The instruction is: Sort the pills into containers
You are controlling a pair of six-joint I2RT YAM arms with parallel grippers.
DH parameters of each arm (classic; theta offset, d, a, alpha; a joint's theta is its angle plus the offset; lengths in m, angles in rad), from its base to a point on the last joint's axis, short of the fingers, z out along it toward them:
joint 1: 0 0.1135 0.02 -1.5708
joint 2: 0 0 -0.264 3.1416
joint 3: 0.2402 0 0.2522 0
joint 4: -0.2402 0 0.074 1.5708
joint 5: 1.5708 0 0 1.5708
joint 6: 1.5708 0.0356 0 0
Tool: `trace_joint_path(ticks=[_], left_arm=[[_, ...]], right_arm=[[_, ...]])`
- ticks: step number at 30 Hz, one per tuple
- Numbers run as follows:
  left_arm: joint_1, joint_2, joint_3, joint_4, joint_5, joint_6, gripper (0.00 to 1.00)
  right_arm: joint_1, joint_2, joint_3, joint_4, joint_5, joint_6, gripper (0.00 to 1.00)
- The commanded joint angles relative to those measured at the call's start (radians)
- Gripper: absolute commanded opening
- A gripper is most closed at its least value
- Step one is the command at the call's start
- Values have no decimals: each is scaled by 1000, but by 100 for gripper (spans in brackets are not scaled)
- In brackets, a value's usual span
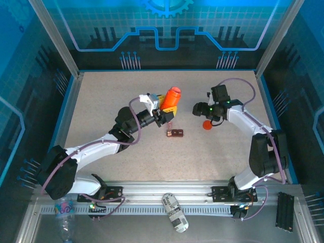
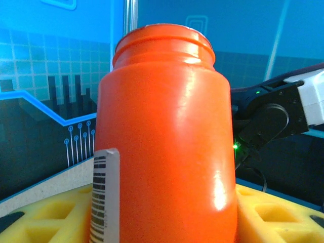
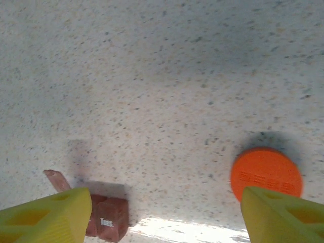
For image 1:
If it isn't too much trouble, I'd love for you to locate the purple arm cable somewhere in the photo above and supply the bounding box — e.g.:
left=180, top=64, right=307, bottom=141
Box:
left=217, top=77, right=287, bottom=221
left=40, top=97, right=142, bottom=221

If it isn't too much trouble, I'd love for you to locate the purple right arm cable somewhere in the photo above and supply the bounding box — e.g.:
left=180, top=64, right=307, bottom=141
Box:
left=217, top=77, right=287, bottom=221

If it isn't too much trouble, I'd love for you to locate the orange pill bottle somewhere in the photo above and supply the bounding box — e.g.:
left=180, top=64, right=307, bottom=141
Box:
left=159, top=86, right=182, bottom=109

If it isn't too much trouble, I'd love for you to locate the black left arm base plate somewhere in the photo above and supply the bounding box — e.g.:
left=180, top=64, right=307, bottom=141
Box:
left=77, top=186, right=124, bottom=203

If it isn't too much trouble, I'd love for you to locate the clear plastic water bottle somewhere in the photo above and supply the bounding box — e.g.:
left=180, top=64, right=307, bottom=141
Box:
left=54, top=198, right=76, bottom=243

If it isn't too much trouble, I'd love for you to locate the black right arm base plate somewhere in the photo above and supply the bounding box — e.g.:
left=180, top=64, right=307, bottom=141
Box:
left=211, top=186, right=258, bottom=203

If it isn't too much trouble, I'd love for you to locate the aluminium frame post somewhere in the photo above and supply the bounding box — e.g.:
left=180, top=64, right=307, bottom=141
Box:
left=27, top=0, right=86, bottom=79
left=254, top=0, right=306, bottom=79

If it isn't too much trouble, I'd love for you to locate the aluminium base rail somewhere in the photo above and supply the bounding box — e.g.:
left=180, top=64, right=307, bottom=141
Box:
left=32, top=180, right=302, bottom=203

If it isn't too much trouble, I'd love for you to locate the aluminium side rail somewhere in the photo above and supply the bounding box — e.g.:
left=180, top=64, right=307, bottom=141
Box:
left=44, top=72, right=86, bottom=175
left=254, top=70, right=299, bottom=184

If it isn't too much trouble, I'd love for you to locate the slotted grey cable duct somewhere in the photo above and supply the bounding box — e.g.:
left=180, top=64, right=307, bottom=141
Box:
left=40, top=204, right=238, bottom=216

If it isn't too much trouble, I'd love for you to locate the black ribbed block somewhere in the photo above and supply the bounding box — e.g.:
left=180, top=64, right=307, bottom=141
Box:
left=275, top=191, right=296, bottom=232

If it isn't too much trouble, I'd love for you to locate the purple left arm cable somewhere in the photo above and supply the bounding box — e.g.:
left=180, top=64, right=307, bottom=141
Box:
left=40, top=97, right=142, bottom=221

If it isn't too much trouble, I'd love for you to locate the black controller box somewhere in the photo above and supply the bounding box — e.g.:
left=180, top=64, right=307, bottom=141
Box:
left=88, top=204, right=107, bottom=220
left=230, top=204, right=250, bottom=220

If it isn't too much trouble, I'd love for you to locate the red weekly pill organizer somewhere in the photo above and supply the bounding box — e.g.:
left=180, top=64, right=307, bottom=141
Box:
left=166, top=122, right=184, bottom=139

